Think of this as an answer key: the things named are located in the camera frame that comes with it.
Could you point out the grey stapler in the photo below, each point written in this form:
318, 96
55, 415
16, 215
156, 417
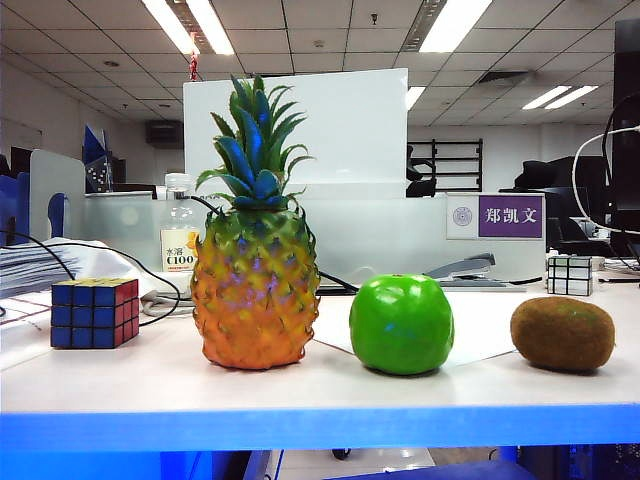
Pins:
467, 264

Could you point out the white AOC monitor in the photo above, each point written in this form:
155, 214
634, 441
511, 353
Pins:
350, 130

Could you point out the black shelf rack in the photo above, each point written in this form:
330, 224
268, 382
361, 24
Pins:
480, 166

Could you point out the frosted glass desk partition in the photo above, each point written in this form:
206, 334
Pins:
360, 235

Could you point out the frosted tall partition panel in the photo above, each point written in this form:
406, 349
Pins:
57, 172

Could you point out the white paper sheet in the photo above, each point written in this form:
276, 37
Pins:
475, 315

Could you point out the brown kiwi fruit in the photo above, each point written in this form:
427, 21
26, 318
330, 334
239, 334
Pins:
562, 332

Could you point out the red Chinese knot ornament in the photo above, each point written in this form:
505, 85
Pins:
193, 67

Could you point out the coloured Rubik's cube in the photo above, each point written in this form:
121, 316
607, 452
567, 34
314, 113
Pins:
92, 317

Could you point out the black flat base plate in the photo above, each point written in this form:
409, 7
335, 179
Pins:
339, 290

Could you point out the black upright panel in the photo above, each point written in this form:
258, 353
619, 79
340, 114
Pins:
627, 150

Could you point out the fluorescent ceiling light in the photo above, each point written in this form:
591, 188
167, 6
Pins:
454, 25
546, 97
171, 25
416, 96

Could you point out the stack of printed papers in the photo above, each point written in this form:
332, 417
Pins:
25, 272

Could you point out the black background monitor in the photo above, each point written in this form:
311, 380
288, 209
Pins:
565, 236

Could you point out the blue file holder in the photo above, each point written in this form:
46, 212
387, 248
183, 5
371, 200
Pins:
15, 212

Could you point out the orange plastic pineapple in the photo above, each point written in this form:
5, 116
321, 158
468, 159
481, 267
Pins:
255, 300

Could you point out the purple and white name plate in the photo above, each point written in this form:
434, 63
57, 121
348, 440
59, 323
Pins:
510, 216

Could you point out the clear drink bottle orange label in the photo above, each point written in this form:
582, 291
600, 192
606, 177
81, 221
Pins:
180, 252

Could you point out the green apple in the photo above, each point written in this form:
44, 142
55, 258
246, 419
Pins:
402, 325

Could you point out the silver mirror cube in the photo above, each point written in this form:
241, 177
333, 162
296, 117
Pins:
570, 275

